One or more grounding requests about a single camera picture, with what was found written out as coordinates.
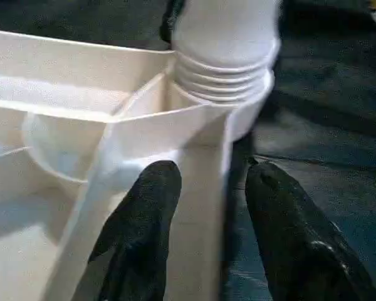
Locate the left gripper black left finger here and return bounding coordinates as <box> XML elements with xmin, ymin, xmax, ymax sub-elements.
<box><xmin>87</xmin><ymin>161</ymin><xmax>183</xmax><ymax>301</ymax></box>

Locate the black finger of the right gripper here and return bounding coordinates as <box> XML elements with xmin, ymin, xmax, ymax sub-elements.
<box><xmin>160</xmin><ymin>0</ymin><xmax>185</xmax><ymax>44</ymax></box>

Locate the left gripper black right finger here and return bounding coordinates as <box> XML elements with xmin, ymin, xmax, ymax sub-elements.
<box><xmin>244</xmin><ymin>161</ymin><xmax>376</xmax><ymax>301</ymax></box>

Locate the white plastic table leg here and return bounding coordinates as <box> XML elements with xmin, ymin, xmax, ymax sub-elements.
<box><xmin>170</xmin><ymin>0</ymin><xmax>283</xmax><ymax>107</ymax></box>

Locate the white plastic table top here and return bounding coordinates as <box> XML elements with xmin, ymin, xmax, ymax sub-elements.
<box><xmin>0</xmin><ymin>28</ymin><xmax>276</xmax><ymax>301</ymax></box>

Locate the black mat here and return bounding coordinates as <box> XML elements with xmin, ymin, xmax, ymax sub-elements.
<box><xmin>0</xmin><ymin>0</ymin><xmax>376</xmax><ymax>301</ymax></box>

